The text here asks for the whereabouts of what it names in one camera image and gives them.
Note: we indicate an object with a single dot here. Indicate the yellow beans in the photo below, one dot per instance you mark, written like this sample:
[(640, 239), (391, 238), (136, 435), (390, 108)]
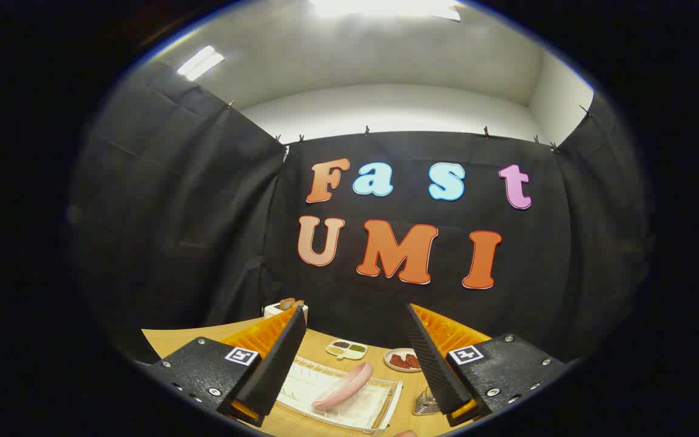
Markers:
[(335, 351)]

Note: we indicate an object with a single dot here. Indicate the small rectangular ceiling light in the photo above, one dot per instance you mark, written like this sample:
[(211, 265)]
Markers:
[(201, 62)]

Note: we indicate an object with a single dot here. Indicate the white round plate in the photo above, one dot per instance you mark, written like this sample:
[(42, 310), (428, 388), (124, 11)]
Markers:
[(398, 369)]

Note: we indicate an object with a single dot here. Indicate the brown toast slice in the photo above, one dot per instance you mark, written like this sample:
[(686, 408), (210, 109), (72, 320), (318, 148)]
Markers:
[(289, 303)]

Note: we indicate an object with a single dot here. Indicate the red meat piece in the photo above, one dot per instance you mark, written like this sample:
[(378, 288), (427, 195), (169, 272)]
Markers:
[(398, 361), (414, 361)]

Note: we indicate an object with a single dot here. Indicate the green beans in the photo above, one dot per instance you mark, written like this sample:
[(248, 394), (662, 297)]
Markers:
[(357, 348)]

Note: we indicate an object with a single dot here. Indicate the white divided dish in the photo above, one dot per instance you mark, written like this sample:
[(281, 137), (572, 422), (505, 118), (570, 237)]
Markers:
[(347, 355)]

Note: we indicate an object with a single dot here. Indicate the pink plate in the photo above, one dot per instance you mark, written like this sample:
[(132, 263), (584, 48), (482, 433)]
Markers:
[(343, 388)]

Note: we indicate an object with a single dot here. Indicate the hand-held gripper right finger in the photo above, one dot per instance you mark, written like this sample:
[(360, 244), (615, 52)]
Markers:
[(437, 370)]

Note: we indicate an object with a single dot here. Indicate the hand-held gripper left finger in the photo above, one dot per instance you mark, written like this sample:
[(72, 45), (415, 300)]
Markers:
[(276, 370)]

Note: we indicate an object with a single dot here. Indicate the white toaster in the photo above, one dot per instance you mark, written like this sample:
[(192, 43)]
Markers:
[(273, 311)]

